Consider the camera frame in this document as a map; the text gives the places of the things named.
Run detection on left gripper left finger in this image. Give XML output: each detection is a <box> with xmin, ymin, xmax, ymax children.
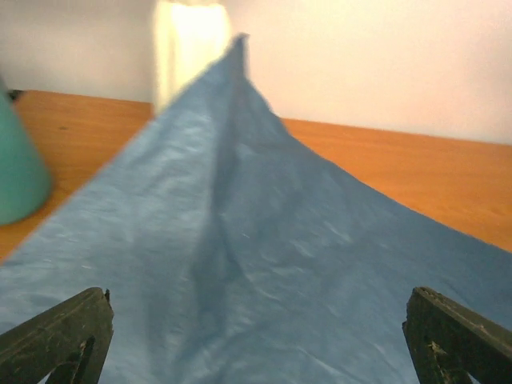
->
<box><xmin>1</xmin><ymin>287</ymin><xmax>114</xmax><ymax>383</ymax></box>

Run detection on teal cylindrical vase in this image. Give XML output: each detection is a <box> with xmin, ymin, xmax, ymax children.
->
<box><xmin>1</xmin><ymin>82</ymin><xmax>53</xmax><ymax>226</ymax></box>

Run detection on blue paper bouquet wrapper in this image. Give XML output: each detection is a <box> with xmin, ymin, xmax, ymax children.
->
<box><xmin>1</xmin><ymin>38</ymin><xmax>511</xmax><ymax>383</ymax></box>

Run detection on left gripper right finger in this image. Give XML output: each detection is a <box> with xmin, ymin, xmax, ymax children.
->
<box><xmin>402</xmin><ymin>287</ymin><xmax>511</xmax><ymax>384</ymax></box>

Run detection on white ribbed vase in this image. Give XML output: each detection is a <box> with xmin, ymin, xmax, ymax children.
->
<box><xmin>151</xmin><ymin>1</ymin><xmax>232</xmax><ymax>115</ymax></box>

